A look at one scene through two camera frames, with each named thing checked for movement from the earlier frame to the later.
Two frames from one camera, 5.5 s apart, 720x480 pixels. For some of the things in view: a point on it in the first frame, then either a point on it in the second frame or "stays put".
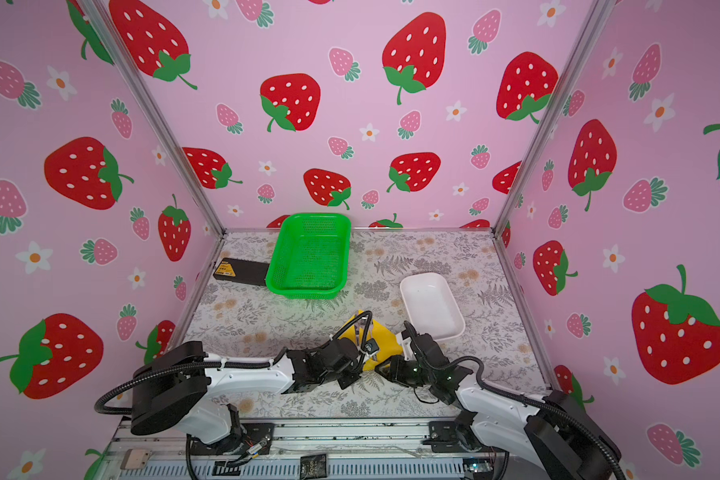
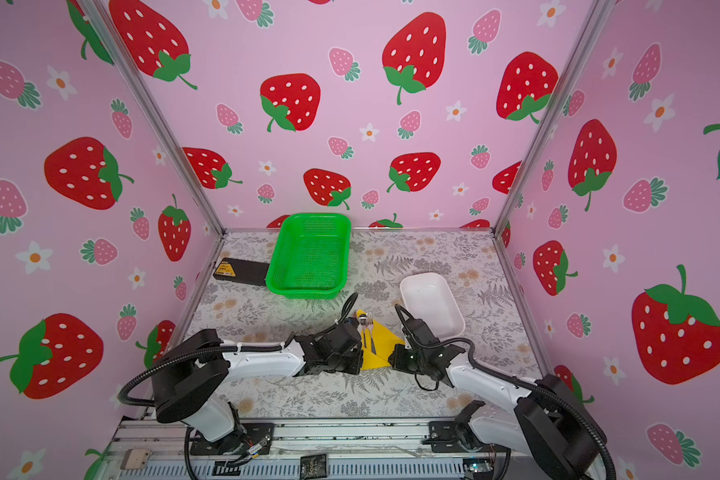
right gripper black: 393,369 to 395,359
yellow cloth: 374,341 stays put
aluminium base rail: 306,451 stays put
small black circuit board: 313,466 stays put
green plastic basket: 310,256 stays put
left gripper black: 353,377 to 358,359
